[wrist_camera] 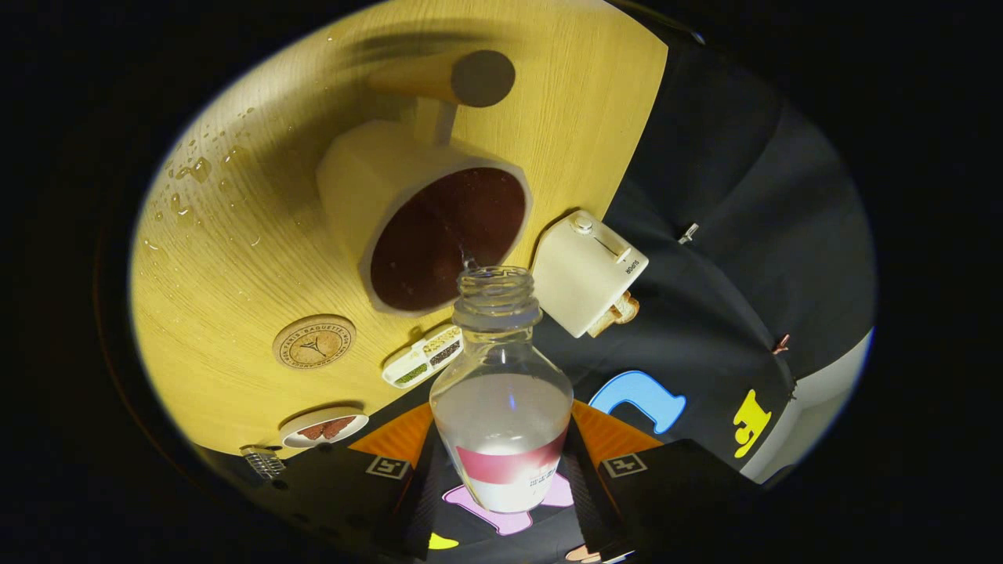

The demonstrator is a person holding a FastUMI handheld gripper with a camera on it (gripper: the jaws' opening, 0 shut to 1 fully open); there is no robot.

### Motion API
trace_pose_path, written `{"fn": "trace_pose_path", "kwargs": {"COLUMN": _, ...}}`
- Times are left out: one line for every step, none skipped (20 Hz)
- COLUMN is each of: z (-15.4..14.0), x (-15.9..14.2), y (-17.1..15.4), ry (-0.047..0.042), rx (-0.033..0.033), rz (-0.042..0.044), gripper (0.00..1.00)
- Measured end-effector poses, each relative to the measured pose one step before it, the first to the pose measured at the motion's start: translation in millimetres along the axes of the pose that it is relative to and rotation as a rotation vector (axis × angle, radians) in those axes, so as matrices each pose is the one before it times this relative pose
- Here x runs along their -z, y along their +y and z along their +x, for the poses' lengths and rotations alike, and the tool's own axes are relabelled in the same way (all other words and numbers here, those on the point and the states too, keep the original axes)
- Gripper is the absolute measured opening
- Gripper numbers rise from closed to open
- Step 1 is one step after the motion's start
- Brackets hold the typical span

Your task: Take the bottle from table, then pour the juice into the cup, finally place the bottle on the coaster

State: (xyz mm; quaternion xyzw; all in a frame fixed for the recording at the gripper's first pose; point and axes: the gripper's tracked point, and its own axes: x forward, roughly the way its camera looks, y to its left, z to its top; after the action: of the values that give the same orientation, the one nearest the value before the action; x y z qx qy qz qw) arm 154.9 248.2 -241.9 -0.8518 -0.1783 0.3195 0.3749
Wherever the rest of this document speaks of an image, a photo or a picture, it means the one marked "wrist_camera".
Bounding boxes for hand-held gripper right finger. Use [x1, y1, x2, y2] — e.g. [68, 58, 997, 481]
[564, 399, 765, 561]

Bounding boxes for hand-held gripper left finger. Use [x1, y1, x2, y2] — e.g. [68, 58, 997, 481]
[266, 401, 447, 561]

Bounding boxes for clear juice bottle red label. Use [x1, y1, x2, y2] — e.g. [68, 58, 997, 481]
[429, 266, 574, 515]

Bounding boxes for round wooden coaster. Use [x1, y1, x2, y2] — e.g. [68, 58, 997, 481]
[272, 314, 357, 371]

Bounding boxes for beige cup wooden handle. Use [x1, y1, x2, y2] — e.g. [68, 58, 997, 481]
[315, 49, 534, 318]

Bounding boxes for white round plate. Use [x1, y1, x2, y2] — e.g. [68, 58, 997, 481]
[280, 406, 370, 449]

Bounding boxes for white divided dish with grains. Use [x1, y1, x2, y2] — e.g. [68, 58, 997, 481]
[382, 325, 464, 389]

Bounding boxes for cream toaster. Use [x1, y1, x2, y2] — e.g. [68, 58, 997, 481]
[530, 209, 650, 339]

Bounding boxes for wooden table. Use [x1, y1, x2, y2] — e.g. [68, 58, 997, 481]
[129, 0, 669, 459]

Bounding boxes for wire mesh holder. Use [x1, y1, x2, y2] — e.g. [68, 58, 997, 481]
[240, 444, 288, 480]

